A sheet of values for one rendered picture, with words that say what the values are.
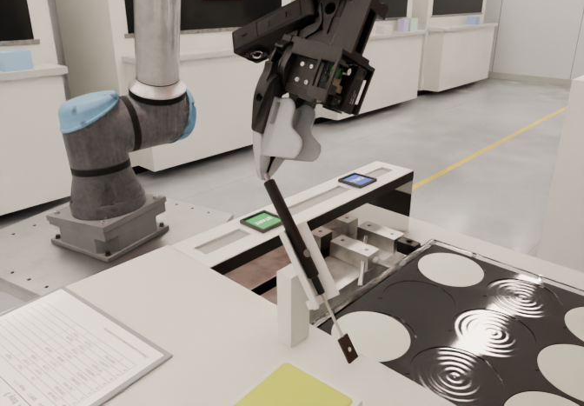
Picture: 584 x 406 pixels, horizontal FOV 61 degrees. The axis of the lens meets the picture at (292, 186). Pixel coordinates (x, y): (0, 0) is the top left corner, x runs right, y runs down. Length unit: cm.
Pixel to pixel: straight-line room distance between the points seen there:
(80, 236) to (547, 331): 83
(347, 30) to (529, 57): 847
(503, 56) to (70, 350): 876
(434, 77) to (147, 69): 623
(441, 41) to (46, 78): 505
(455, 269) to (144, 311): 48
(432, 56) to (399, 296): 641
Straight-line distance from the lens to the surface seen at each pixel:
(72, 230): 109
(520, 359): 69
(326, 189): 95
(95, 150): 102
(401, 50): 611
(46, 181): 346
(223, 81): 406
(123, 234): 105
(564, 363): 70
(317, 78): 49
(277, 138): 51
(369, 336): 67
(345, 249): 85
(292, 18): 53
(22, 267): 109
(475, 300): 77
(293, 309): 51
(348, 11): 51
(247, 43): 56
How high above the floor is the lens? 131
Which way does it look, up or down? 21 degrees down
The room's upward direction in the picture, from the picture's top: straight up
